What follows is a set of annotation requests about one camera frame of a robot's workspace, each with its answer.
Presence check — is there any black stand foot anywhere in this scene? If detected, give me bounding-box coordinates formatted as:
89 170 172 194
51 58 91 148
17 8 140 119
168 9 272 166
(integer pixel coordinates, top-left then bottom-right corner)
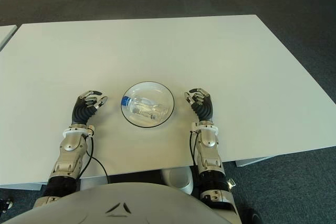
0 197 14 213

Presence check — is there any clear water bottle blue cap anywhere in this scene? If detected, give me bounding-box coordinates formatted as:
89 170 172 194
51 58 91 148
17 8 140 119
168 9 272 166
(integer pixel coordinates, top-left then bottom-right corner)
121 95 170 123

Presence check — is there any white plate black rim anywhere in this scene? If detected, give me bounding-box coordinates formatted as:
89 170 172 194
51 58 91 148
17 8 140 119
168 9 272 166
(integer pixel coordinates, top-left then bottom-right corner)
120 81 175 130

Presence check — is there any grey robot torso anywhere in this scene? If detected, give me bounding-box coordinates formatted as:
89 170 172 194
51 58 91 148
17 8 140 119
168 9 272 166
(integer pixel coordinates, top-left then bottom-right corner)
0 181 244 224

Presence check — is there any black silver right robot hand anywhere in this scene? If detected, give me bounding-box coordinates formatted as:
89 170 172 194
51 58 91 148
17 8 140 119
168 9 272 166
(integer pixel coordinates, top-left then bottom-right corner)
184 87 214 122

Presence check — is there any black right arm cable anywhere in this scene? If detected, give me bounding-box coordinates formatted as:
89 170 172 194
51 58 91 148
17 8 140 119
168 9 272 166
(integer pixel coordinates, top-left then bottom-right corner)
190 130 201 167

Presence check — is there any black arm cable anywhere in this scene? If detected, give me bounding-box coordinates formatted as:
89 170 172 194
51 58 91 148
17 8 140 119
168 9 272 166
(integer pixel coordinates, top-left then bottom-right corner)
85 135 110 184
190 130 201 167

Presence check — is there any white side table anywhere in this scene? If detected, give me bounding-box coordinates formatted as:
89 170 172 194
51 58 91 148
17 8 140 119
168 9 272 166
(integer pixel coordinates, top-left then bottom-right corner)
0 24 18 51

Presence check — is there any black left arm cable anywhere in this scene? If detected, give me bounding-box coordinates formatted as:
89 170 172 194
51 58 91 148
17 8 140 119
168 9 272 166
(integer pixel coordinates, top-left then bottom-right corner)
85 135 110 184

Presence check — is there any white robot waist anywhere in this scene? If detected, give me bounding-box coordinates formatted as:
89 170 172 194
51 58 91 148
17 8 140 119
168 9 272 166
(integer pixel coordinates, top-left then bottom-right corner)
160 167 195 195

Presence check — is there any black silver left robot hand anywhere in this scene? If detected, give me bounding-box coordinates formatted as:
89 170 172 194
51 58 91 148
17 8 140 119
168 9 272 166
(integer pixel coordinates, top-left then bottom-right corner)
71 90 110 126

